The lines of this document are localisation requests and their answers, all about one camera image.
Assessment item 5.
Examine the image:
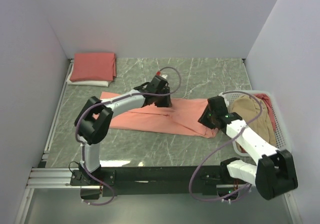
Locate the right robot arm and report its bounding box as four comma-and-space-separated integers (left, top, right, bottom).
198, 96, 298, 200

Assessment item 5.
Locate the folded white t-shirt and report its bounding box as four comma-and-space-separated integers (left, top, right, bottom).
66, 59, 111, 87

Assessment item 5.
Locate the white plastic laundry basket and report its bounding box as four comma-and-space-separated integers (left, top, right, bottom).
223, 90, 292, 152

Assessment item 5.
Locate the folded red t-shirt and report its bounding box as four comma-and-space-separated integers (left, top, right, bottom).
70, 52, 117, 82

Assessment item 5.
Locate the salmon pink t-shirt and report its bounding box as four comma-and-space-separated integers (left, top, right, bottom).
109, 98, 218, 139

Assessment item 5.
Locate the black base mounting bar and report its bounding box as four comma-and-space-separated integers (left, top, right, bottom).
69, 166, 250, 200

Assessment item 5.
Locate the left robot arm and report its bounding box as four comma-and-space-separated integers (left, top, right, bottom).
74, 75, 172, 185

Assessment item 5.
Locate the dark pink t-shirt in basket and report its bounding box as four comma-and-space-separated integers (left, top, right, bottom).
254, 93, 277, 131

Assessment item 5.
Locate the aluminium frame rail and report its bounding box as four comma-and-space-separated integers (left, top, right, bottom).
26, 166, 291, 189

